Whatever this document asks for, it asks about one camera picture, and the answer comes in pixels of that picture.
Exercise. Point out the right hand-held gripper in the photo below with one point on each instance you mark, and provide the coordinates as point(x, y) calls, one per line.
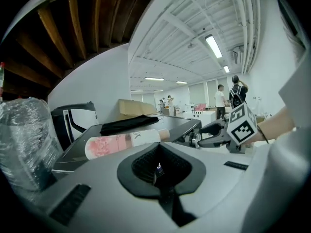
point(243, 125)

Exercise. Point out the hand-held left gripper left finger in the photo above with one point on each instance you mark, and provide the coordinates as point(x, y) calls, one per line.
point(97, 190)

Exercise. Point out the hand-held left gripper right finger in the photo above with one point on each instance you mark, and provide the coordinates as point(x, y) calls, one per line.
point(218, 178)

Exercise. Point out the person's right forearm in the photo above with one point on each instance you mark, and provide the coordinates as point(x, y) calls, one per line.
point(277, 125)

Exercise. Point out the long white counter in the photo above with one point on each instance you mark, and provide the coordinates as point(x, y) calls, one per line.
point(206, 115)

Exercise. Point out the pink sofa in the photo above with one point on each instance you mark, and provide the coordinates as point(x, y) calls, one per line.
point(201, 107)

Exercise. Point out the pink and white bottle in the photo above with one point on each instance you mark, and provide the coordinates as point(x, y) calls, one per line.
point(116, 143)

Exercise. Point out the person's white shirt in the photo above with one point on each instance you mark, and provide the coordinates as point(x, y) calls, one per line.
point(279, 178)

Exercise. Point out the long ceiling light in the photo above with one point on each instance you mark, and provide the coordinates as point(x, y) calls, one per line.
point(154, 78)
point(181, 82)
point(213, 46)
point(226, 69)

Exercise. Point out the black cloth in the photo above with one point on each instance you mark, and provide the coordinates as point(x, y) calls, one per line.
point(128, 125)

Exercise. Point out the white and black tall appliance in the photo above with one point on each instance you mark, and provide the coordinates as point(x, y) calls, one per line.
point(60, 120)

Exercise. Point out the white air conditioner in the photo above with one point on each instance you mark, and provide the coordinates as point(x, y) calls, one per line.
point(238, 56)

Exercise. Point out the large cardboard box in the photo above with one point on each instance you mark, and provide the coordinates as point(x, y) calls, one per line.
point(136, 107)

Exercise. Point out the plastic-wrapped appliance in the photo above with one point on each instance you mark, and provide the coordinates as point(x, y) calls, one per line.
point(24, 142)

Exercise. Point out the red-label water bottle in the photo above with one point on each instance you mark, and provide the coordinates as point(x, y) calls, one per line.
point(2, 81)

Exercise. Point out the dark wooden slat structure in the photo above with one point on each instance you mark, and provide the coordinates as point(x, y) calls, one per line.
point(48, 21)

